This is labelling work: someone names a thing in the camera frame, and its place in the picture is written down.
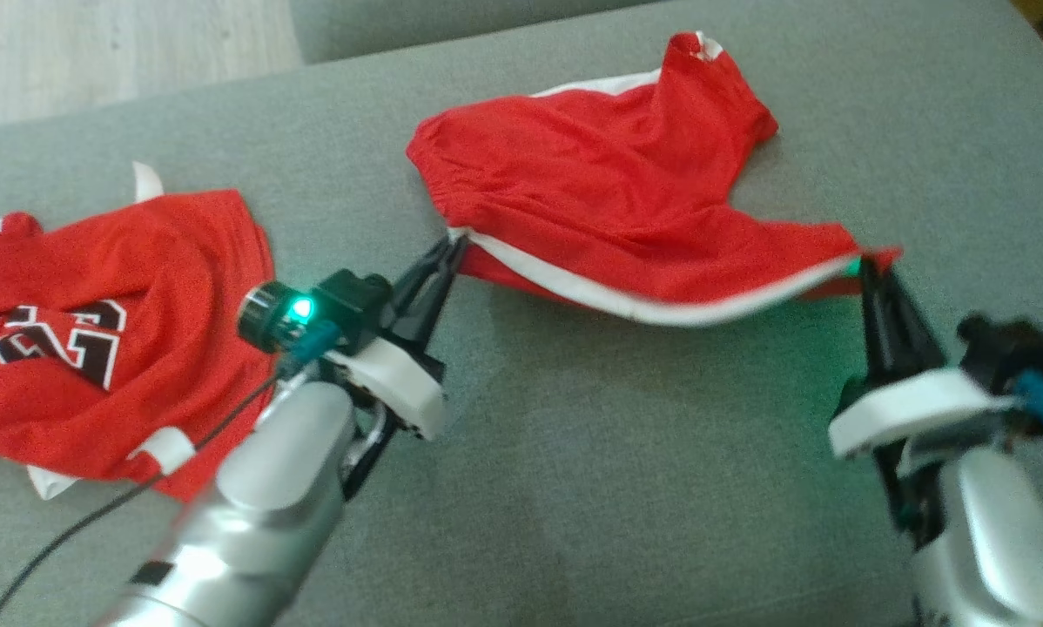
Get red white basketball jersey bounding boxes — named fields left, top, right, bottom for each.
left=0, top=161, right=277, bottom=504

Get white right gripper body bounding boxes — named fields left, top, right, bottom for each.
left=828, top=366, right=1020, bottom=548

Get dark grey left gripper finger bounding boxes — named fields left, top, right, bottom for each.
left=387, top=238, right=455, bottom=311
left=394, top=233, right=471, bottom=351

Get grey fabric sofa cushion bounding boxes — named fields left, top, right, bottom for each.
left=288, top=0, right=666, bottom=64

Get grey fabric sofa seat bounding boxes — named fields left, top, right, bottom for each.
left=0, top=0, right=1043, bottom=627

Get red shorts with white stripe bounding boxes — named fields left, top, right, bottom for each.
left=406, top=30, right=904, bottom=329

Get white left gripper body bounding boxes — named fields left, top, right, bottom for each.
left=324, top=305, right=449, bottom=503

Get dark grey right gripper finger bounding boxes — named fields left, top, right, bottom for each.
left=878, top=268, right=946, bottom=378
left=857, top=257, right=903, bottom=389

